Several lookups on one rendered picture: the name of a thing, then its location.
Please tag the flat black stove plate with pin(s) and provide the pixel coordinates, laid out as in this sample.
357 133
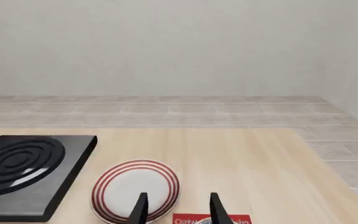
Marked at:
20 172

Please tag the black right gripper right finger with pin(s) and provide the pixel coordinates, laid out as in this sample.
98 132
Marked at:
218 211

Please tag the white plate with red rings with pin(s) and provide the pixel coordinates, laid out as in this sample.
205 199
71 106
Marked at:
126 186

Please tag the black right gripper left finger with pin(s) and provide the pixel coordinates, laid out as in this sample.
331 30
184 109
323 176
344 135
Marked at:
139 212

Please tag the red printed cookies box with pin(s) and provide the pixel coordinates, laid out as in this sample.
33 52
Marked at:
183 219

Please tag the patterned black bowl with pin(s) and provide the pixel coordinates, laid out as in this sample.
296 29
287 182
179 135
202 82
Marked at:
206 221

